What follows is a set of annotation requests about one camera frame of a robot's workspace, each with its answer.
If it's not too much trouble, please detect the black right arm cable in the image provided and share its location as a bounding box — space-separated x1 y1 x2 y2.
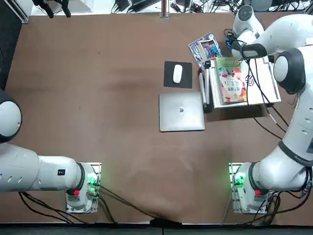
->
244 58 290 141

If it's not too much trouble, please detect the white computer mouse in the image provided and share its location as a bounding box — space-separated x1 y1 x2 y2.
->
173 64 183 84

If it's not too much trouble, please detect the green cover picture textbook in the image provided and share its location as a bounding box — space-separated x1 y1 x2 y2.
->
215 56 248 105

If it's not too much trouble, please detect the aluminium frame profile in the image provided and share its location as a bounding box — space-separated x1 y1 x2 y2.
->
14 0 32 24

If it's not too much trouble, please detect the black left arm base cable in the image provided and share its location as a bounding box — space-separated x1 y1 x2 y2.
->
18 183 181 225

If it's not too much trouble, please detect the white folding book stand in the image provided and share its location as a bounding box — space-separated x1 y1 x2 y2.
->
198 57 282 114

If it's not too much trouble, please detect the black mouse pad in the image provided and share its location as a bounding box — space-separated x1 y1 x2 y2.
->
163 61 193 89

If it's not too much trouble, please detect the blue desk lamp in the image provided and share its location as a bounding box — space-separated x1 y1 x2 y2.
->
224 0 273 51

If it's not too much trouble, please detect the plastic wrapped comic magazine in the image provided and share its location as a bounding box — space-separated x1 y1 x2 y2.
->
188 33 223 68

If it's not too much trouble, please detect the grey laptop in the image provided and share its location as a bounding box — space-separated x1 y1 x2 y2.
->
158 92 205 133

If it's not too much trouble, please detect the aluminium camera post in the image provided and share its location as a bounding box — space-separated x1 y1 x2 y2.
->
159 0 170 20

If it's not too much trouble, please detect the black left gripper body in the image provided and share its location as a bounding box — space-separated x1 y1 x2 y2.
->
32 0 65 5

